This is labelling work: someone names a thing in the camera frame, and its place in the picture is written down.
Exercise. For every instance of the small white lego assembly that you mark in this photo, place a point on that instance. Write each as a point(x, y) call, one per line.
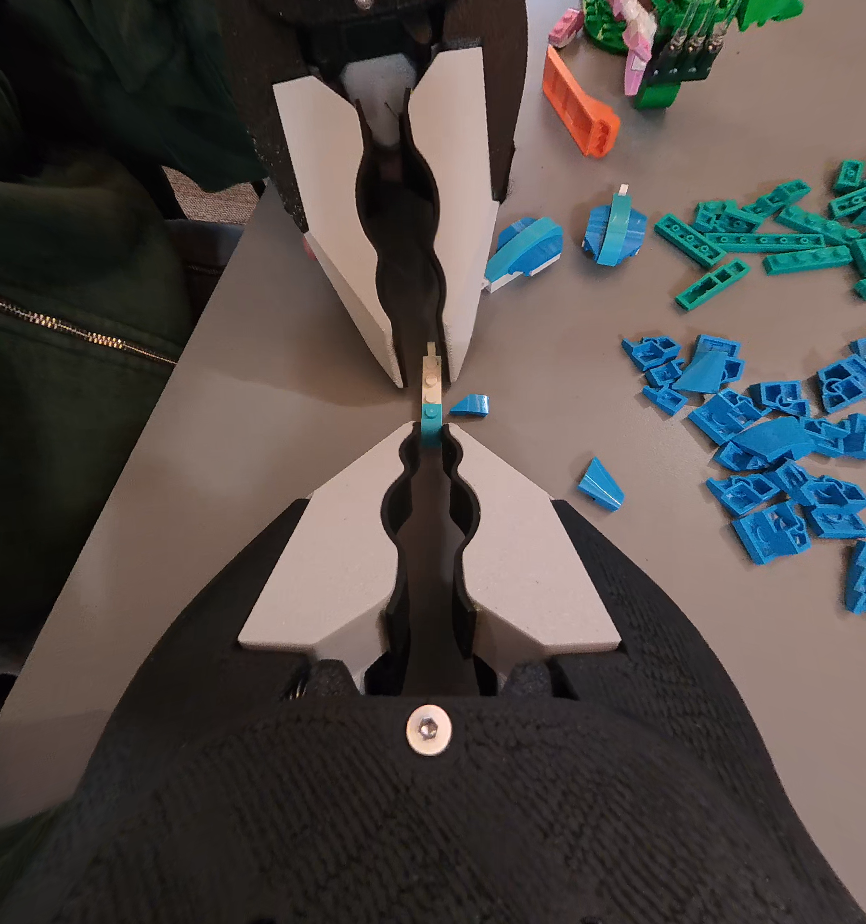
point(431, 375)

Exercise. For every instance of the blue striped lego assembly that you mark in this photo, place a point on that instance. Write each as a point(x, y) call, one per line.
point(613, 231)

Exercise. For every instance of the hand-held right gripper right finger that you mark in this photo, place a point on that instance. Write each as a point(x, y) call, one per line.
point(534, 577)

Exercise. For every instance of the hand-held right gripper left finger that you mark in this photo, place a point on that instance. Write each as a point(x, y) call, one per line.
point(317, 577)

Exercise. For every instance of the blue lego wedge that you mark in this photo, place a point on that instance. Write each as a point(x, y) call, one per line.
point(472, 406)
point(600, 491)

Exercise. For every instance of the pile of green lego plates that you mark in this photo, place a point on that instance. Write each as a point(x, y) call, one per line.
point(750, 242)

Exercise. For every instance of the person's dark trousers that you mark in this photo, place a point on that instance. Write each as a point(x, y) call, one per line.
point(209, 252)

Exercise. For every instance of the green and pink lego model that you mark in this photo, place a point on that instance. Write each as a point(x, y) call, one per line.
point(656, 94)

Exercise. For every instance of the small pink lego piece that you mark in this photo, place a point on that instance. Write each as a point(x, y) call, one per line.
point(564, 29)

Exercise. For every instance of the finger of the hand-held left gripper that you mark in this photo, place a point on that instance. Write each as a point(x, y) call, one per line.
point(461, 180)
point(324, 180)

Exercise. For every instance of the pile of blue lego slopes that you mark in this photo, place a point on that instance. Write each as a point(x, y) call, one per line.
point(765, 440)

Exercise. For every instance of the person's left forearm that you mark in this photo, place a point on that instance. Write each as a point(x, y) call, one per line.
point(151, 86)

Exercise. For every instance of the person in green hoodie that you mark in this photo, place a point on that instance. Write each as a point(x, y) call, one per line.
point(57, 289)

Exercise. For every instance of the small teal lego piece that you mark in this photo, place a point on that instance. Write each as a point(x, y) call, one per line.
point(431, 426)

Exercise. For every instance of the blue and white lego assembly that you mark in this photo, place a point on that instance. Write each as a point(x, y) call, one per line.
point(526, 245)

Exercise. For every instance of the orange brick separator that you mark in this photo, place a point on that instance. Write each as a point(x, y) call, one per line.
point(577, 108)

